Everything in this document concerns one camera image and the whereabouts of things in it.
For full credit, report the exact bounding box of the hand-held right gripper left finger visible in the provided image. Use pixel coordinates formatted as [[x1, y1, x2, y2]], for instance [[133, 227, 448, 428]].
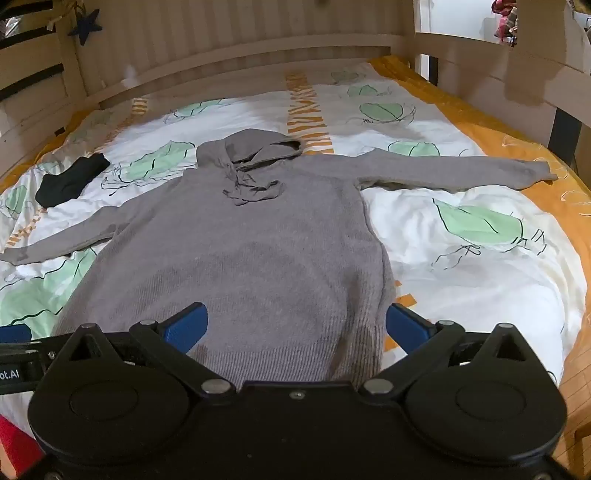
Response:
[[54, 302, 237, 398]]

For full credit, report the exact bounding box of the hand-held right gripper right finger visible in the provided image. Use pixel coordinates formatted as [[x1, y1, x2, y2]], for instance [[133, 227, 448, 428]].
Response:
[[359, 303, 533, 398]]

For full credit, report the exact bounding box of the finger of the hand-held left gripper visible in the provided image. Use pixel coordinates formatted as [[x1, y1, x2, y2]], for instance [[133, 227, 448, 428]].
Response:
[[0, 324, 33, 344]]

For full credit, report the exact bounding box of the pile of colourful clothes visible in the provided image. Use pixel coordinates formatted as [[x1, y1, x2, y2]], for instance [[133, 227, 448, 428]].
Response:
[[489, 0, 523, 47]]

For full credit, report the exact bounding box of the wooden bed frame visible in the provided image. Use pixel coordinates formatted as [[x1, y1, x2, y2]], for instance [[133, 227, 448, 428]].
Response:
[[0, 0, 591, 195]]

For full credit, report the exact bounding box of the white leaf-print duvet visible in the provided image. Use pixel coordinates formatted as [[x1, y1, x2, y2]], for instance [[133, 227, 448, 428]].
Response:
[[0, 61, 583, 435]]

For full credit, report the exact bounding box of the red fuzzy cloth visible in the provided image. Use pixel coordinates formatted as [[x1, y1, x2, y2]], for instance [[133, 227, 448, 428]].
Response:
[[0, 413, 34, 480]]

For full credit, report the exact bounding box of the blue star ornament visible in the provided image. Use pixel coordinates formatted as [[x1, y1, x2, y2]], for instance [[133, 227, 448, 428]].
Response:
[[67, 9, 102, 47]]

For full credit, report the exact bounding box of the black cloth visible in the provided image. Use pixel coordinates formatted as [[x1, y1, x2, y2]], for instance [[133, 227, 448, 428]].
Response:
[[35, 154, 112, 208]]

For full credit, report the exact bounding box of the grey knit hoodie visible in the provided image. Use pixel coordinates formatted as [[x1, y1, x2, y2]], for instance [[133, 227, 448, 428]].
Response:
[[0, 128, 559, 385]]

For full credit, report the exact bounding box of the white leaf-print bed cover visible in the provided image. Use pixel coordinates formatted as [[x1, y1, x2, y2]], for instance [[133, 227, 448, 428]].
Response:
[[0, 54, 591, 388]]

